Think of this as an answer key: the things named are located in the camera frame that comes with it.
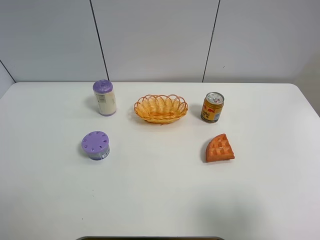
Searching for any orange waffle slice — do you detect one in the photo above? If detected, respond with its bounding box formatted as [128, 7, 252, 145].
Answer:
[204, 133, 235, 163]

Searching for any orange wicker basket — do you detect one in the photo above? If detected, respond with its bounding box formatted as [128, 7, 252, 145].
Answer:
[133, 94, 189, 125]

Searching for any gold energy drink can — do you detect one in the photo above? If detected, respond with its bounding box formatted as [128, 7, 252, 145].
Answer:
[200, 92, 225, 123]

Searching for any tall purple-capped white bottle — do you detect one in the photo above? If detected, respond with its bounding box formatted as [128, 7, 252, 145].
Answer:
[92, 79, 117, 117]

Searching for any short purple air freshener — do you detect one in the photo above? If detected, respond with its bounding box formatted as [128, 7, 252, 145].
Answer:
[81, 131, 110, 161]

